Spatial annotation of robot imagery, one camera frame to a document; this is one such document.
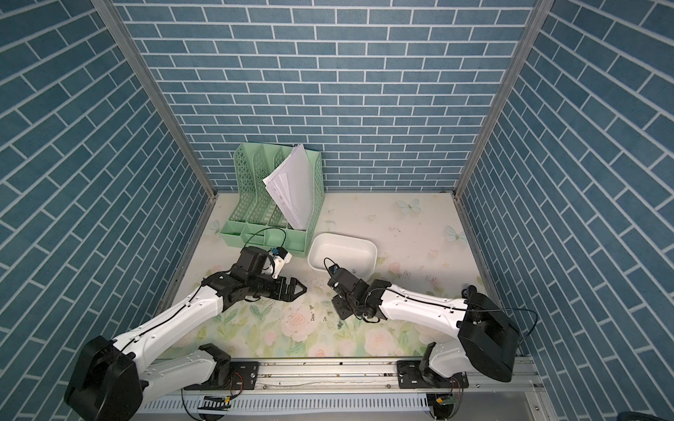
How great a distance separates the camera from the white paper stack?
35.0 inches

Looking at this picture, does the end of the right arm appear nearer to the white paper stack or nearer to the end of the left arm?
the end of the left arm

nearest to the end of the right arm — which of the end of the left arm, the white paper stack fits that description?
the end of the left arm
